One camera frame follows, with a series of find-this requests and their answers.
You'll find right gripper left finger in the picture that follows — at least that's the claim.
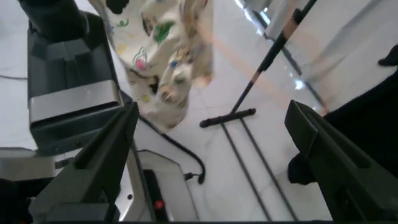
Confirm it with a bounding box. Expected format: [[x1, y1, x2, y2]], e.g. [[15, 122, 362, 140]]
[[28, 101, 141, 222]]

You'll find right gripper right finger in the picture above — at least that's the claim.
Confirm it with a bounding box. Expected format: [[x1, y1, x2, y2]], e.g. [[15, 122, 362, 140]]
[[284, 99, 398, 222]]

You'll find black t-shirt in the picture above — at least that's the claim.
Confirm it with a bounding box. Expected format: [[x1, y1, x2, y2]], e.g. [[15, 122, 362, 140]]
[[287, 43, 398, 187]]

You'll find cream printed garment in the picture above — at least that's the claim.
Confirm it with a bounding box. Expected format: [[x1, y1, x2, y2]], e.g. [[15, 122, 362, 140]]
[[88, 0, 216, 132]]

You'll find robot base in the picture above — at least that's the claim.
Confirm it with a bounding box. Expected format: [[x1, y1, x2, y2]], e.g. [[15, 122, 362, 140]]
[[0, 0, 200, 222]]

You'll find black clothes rack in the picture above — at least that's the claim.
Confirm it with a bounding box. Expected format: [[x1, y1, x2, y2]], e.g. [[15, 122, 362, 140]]
[[198, 0, 331, 222]]

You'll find black cable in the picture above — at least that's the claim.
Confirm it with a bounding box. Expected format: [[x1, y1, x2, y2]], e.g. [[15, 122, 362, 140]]
[[0, 73, 29, 82], [136, 114, 207, 185]]

